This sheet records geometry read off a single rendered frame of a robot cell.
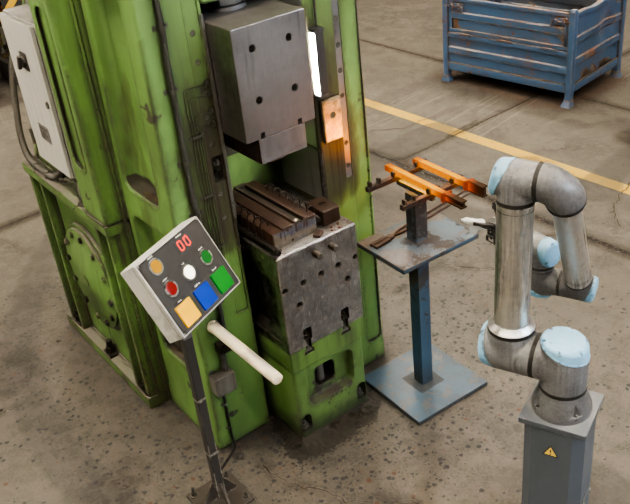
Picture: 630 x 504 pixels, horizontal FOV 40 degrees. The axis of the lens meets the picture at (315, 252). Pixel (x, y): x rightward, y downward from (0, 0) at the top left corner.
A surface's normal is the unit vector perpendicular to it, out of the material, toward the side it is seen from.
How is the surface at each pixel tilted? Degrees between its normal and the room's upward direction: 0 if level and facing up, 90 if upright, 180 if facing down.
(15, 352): 0
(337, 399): 90
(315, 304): 90
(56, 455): 0
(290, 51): 90
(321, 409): 90
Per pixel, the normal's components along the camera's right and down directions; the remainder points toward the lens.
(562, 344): -0.03, -0.83
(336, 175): 0.60, 0.37
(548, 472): -0.51, 0.49
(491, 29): -0.69, 0.42
